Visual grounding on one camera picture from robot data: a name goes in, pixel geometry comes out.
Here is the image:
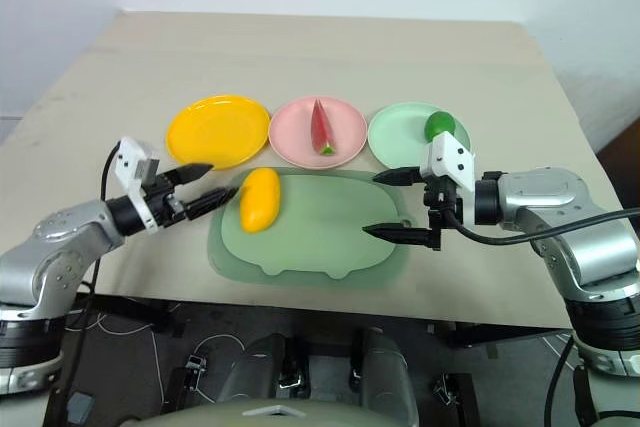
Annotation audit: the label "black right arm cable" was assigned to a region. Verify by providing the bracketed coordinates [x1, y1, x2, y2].
[441, 205, 640, 248]

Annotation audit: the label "beige table cloth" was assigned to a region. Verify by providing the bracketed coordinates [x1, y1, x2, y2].
[0, 9, 627, 343]

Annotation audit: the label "green silicone mat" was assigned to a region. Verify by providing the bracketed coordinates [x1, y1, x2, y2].
[207, 167, 414, 290]

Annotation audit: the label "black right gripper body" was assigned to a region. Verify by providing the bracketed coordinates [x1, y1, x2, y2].
[422, 174, 464, 252]

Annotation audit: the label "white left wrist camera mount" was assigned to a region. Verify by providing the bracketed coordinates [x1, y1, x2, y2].
[111, 137, 162, 233]

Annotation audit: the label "white floor cable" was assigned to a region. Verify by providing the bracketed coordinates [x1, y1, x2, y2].
[64, 311, 251, 403]

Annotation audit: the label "yellow plate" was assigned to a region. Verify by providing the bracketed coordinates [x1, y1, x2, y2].
[166, 93, 271, 171]

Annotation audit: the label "yellow mango toy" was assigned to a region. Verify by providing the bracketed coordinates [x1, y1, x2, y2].
[239, 167, 281, 234]

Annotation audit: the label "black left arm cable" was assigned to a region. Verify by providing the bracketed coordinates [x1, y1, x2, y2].
[58, 142, 122, 427]

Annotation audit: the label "green lime toy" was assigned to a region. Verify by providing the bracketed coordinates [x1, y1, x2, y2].
[424, 110, 456, 144]

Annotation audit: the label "light green plate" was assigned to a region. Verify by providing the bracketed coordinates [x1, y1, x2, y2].
[367, 102, 472, 171]

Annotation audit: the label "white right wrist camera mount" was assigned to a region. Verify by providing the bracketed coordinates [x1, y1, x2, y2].
[418, 131, 476, 223]

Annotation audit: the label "watermelon slice toy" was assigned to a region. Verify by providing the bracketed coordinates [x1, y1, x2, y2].
[310, 98, 336, 157]

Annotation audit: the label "pink plate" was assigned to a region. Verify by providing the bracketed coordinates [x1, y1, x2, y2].
[268, 95, 369, 168]

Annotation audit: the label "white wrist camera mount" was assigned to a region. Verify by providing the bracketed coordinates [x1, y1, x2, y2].
[111, 137, 162, 233]
[418, 131, 476, 223]

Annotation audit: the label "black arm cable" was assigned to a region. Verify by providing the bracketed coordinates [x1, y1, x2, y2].
[58, 142, 122, 427]
[441, 205, 640, 248]

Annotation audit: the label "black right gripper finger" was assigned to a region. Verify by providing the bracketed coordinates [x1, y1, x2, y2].
[373, 166, 424, 186]
[362, 223, 432, 247]

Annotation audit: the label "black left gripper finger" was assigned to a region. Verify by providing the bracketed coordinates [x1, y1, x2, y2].
[182, 186, 241, 222]
[166, 162, 215, 186]

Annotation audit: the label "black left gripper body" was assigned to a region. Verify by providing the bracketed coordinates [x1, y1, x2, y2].
[140, 170, 192, 229]

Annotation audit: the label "grey robot legs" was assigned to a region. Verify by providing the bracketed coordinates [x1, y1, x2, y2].
[112, 326, 481, 427]

